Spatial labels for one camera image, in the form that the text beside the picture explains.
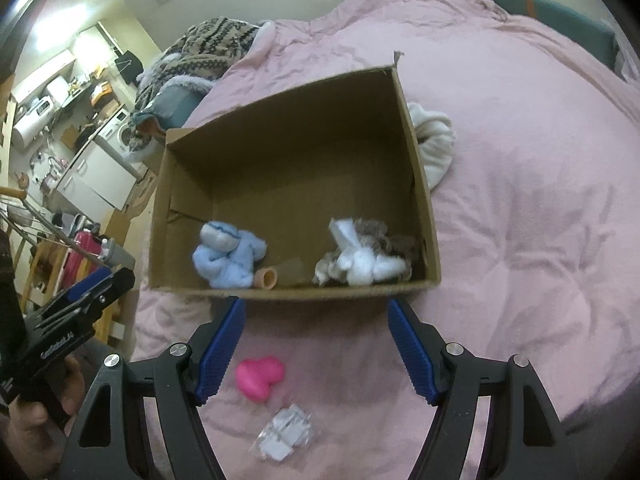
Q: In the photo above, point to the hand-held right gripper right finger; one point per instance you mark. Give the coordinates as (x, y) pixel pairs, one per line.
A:
(410, 355)

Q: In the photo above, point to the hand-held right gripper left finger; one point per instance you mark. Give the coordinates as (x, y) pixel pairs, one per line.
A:
(220, 350)

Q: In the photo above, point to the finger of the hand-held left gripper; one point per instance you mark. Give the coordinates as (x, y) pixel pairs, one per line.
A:
(87, 282)
(117, 287)

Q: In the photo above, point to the pink rubber toy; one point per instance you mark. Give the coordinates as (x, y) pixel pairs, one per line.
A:
(260, 377)

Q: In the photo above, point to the light blue fuzzy socks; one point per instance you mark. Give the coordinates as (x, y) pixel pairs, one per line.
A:
(227, 252)

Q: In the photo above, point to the white sock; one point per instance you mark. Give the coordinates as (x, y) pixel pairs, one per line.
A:
(367, 265)

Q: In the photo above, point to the clear plastic packet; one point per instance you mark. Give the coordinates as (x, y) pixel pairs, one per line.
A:
(285, 432)

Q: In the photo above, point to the grey-brown scrunchie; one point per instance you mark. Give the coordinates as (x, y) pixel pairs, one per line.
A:
(397, 245)

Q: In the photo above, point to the beige lace scrunchie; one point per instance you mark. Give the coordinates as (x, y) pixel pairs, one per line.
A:
(325, 270)

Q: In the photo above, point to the brown cardboard box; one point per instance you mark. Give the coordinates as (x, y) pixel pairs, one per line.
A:
(300, 175)

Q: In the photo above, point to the person's left hand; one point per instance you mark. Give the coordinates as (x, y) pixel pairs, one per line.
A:
(27, 435)

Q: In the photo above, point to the red suitcase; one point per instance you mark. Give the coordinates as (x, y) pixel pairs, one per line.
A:
(80, 260)

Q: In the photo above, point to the wooden drying rack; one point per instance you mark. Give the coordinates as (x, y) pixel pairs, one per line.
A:
(35, 210)

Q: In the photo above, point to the white kitchen cabinet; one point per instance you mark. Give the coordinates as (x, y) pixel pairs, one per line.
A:
(95, 180)

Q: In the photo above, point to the white washing machine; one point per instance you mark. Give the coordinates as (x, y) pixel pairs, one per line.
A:
(122, 132)

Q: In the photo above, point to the pink blanket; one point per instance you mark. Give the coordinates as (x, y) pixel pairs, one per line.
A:
(525, 200)

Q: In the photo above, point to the white crumpled cloth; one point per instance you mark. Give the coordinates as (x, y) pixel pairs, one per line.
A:
(435, 140)

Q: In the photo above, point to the black hanging garment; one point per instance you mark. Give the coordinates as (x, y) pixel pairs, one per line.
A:
(129, 67)

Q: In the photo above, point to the patterned knit blanket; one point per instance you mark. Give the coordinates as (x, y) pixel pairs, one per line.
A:
(215, 40)

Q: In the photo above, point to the white garment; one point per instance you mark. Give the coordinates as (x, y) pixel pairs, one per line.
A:
(627, 55)

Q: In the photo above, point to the teal headboard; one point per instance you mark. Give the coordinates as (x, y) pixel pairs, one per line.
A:
(565, 15)

